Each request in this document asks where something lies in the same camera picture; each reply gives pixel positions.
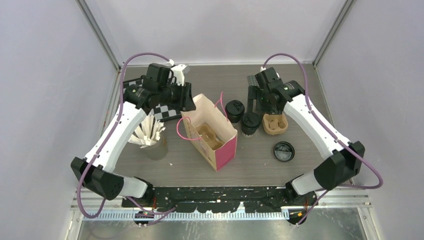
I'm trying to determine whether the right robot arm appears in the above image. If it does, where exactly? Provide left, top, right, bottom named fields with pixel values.
left=242, top=67, right=365, bottom=205

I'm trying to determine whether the black plastic cup lid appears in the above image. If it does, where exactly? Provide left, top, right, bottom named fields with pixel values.
left=225, top=99, right=245, bottom=117

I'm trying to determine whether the black white chessboard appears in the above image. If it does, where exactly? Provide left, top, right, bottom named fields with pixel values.
left=123, top=77, right=182, bottom=122

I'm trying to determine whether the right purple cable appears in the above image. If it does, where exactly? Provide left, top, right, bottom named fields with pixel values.
left=261, top=52, right=384, bottom=228

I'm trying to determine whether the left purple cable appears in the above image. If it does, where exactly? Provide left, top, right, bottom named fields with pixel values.
left=76, top=52, right=176, bottom=228

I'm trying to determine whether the purple cable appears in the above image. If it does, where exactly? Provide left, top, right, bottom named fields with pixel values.
left=76, top=52, right=176, bottom=228
left=261, top=52, right=384, bottom=228

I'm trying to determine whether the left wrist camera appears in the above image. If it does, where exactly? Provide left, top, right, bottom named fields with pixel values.
left=167, top=59, right=190, bottom=87

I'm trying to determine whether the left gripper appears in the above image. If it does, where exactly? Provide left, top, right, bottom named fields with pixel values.
left=158, top=80, right=196, bottom=112

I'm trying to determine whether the paper cakes gift bag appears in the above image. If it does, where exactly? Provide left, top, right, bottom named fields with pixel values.
left=176, top=93, right=238, bottom=171

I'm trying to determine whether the grey lego baseplate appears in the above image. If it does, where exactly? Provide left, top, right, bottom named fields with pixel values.
left=247, top=75, right=258, bottom=96

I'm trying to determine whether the black paper coffee cup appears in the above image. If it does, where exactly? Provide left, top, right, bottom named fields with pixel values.
left=225, top=99, right=245, bottom=125

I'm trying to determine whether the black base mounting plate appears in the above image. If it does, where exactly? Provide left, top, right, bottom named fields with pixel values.
left=141, top=186, right=317, bottom=213

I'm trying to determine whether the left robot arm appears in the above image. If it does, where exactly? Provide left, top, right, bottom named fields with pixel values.
left=70, top=63, right=196, bottom=207

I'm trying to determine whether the brown cardboard cup carrier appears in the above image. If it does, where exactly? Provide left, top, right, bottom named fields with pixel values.
left=262, top=113, right=289, bottom=136

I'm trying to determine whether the silver tin can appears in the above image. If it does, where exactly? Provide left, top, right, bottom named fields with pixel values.
left=143, top=137, right=168, bottom=160

